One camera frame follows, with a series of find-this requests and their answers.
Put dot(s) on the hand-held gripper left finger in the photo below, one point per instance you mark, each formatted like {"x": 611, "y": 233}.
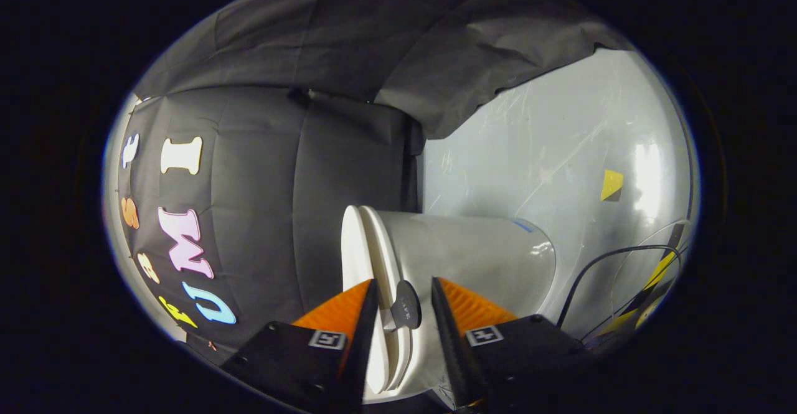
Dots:
{"x": 364, "y": 345}

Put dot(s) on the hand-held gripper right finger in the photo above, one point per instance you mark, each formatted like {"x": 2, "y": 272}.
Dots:
{"x": 449, "y": 345}

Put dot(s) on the grey lid lifter tab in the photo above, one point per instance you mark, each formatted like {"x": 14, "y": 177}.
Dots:
{"x": 406, "y": 307}

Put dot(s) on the black backdrop cloth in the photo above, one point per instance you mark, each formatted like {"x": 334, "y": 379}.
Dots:
{"x": 261, "y": 171}

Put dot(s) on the yellow black striped tape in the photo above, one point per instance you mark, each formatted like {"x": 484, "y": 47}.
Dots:
{"x": 660, "y": 271}

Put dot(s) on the yellow black floor tape piece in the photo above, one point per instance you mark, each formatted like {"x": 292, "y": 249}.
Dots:
{"x": 611, "y": 185}

